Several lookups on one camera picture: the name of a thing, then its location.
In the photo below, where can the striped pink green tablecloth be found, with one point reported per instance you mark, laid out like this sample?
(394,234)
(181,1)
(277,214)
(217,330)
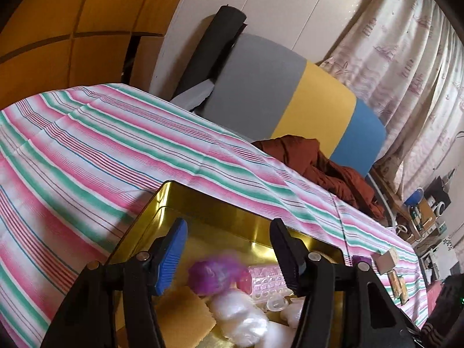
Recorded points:
(90,159)

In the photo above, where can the cream cube box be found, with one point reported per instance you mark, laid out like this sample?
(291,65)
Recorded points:
(386,261)

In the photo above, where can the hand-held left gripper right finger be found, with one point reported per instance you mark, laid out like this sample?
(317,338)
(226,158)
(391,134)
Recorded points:
(286,261)

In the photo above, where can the grey yellow blue mattress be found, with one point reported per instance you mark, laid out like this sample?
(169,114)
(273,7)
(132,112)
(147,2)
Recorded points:
(261,87)

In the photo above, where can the yellow textured square packet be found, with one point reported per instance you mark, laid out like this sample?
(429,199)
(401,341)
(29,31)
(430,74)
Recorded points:
(185,311)

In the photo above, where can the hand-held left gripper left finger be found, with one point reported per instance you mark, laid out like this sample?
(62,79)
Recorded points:
(170,257)

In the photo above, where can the white puffy packet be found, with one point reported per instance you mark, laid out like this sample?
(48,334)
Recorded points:
(293,315)
(235,315)

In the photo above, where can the rust brown cloth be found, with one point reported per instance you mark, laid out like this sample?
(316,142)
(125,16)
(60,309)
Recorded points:
(326,174)

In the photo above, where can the purple snack packet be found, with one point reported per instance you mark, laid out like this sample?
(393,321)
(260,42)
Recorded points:
(214,272)

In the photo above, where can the black rolled mat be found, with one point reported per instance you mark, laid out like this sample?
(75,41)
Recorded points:
(221,32)

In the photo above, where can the wooden side desk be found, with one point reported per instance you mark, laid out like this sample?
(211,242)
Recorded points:
(398,203)

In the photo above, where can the brown orange small packet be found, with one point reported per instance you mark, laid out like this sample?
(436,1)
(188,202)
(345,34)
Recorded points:
(401,290)
(393,278)

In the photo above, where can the blue dome-shaped object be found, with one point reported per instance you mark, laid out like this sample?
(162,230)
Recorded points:
(413,197)

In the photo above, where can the orange wooden wardrobe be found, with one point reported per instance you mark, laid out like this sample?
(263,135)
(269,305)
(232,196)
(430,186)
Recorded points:
(54,61)

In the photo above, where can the patterned pale curtain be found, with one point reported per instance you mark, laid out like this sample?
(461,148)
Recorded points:
(417,61)

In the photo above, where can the gold tin box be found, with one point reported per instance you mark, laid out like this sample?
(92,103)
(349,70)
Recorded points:
(224,232)

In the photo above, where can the pink clear blister packet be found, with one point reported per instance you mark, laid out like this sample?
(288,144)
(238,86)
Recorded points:
(264,279)

